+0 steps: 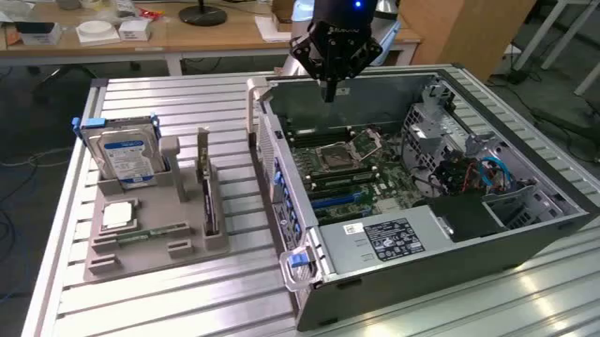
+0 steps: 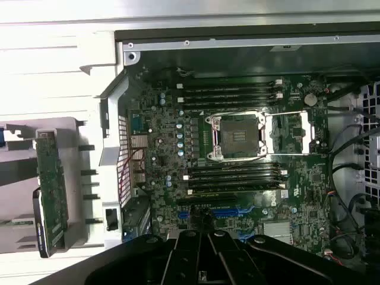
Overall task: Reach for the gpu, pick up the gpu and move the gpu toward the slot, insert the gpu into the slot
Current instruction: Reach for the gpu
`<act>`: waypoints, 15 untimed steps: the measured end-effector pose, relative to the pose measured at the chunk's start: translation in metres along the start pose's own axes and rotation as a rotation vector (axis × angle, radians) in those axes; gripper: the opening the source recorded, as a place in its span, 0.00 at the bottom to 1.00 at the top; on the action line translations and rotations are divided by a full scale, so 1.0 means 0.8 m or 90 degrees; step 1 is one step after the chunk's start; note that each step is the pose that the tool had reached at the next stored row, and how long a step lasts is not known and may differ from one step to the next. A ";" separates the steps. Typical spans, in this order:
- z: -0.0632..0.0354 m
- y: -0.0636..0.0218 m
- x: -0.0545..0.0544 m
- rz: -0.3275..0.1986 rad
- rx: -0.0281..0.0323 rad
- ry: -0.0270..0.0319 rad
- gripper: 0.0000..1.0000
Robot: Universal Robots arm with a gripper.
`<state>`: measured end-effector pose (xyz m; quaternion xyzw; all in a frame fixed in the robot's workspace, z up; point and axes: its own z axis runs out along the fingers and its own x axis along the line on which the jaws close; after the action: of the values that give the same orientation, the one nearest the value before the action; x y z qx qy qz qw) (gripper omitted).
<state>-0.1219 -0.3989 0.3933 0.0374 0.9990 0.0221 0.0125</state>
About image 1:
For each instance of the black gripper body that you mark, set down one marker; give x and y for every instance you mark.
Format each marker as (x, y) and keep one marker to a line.
(342, 45)

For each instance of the black GPU with silver bracket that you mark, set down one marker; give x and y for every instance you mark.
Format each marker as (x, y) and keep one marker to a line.
(211, 210)

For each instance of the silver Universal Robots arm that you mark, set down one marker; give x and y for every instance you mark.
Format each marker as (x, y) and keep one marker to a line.
(292, 66)

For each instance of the black RAM slot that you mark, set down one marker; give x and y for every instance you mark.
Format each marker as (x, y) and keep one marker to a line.
(319, 134)
(323, 141)

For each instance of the long black expansion slot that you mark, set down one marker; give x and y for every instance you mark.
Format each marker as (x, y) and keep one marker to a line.
(332, 192)

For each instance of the blue expansion slot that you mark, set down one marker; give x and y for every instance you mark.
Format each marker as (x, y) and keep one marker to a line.
(334, 201)

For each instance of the flat white paper box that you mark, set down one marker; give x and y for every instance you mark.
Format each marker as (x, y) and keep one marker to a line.
(271, 33)

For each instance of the white case sticker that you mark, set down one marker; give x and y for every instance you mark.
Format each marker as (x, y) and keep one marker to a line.
(343, 91)

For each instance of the metal socket cover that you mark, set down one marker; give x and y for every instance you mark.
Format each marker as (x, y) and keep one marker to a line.
(372, 131)

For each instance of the wooden cabinet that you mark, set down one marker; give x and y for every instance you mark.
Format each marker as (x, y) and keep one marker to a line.
(473, 35)

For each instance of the black lamp base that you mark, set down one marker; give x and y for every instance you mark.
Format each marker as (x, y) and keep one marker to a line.
(203, 15)

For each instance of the wooden desk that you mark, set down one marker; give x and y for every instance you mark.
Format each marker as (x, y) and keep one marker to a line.
(187, 35)

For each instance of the perforated metal disk bay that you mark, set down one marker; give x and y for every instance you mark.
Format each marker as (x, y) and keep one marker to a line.
(430, 140)

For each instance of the CPU socket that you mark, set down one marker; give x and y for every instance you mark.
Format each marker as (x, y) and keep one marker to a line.
(334, 158)

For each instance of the black power adapter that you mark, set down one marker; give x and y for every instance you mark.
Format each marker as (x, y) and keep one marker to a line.
(517, 77)

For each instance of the red packet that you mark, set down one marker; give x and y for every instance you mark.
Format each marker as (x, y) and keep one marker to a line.
(152, 14)

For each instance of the small white box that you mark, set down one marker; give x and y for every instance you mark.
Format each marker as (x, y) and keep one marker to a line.
(133, 31)

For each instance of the silver chipset heatsink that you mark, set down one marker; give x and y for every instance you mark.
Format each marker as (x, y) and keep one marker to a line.
(387, 205)

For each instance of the white bowl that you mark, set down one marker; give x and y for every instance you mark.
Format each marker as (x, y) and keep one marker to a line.
(89, 3)

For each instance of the hard disk in blue carrier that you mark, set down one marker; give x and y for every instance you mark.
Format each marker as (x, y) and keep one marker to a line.
(124, 154)

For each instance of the grey cup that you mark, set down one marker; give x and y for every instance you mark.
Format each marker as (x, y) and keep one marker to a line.
(68, 4)

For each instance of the grey metal disk bay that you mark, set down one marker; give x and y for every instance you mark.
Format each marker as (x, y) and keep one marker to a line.
(529, 207)

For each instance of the white box black lid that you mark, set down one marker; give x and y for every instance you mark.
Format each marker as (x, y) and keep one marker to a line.
(41, 36)

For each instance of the grey parts rack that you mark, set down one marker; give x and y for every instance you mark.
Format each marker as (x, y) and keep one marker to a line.
(153, 217)

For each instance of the grey power supply unit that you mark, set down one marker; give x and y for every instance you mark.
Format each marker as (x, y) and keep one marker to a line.
(346, 252)

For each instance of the blue case latch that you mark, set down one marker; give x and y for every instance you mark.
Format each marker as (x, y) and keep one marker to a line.
(296, 261)

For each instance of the silver CPU chip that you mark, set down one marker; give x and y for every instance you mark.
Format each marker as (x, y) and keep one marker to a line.
(116, 215)

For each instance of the green RAM stick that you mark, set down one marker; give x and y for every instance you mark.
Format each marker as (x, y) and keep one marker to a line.
(149, 233)

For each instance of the open black PC case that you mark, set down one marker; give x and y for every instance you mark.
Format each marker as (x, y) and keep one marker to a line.
(421, 281)

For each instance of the white desk frame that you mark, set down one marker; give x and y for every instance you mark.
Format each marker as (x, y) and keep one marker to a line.
(559, 33)

